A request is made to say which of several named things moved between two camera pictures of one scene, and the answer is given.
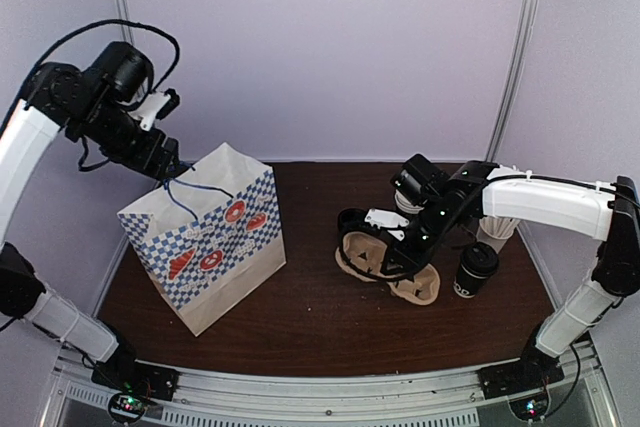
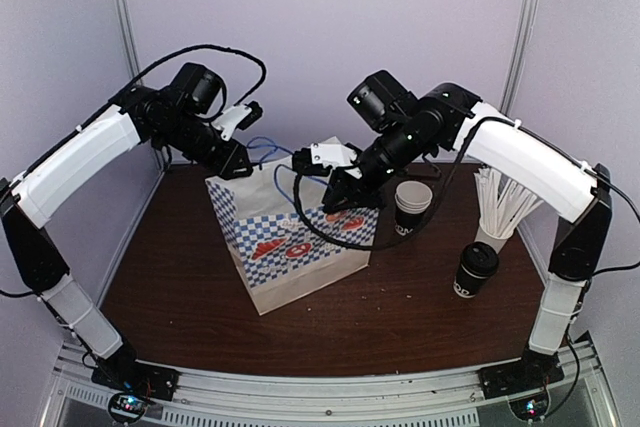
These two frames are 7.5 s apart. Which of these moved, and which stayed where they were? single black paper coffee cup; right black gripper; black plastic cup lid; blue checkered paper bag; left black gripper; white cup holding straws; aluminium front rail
Moved: left black gripper; right black gripper; blue checkered paper bag
Stayed: single black paper coffee cup; aluminium front rail; black plastic cup lid; white cup holding straws
